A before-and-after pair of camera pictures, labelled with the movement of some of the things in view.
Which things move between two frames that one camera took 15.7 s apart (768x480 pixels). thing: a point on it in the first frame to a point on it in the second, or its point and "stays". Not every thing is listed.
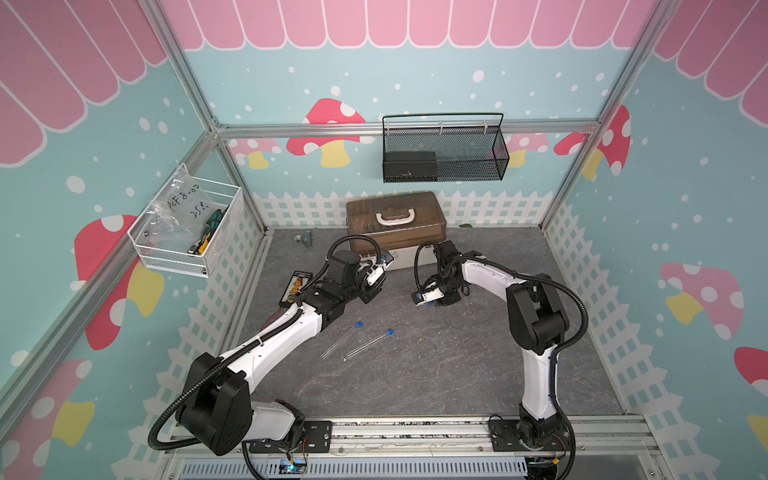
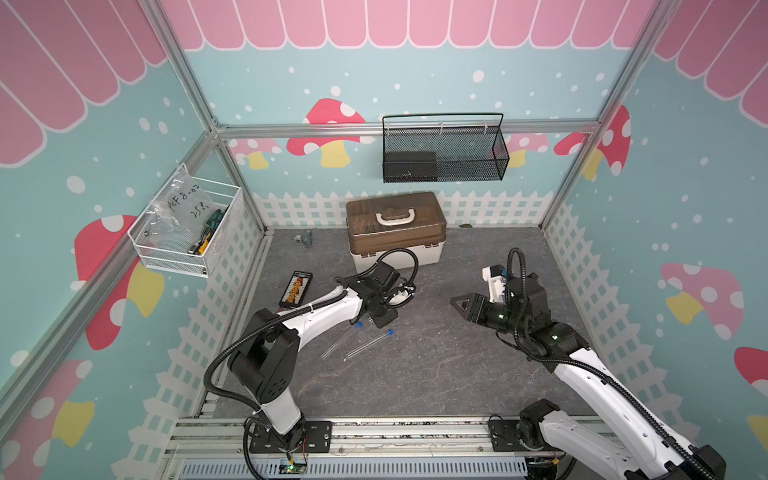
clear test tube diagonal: (365, 345) stays
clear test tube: (328, 350) stays
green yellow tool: (210, 225) stays
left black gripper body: (360, 289) to (382, 314)
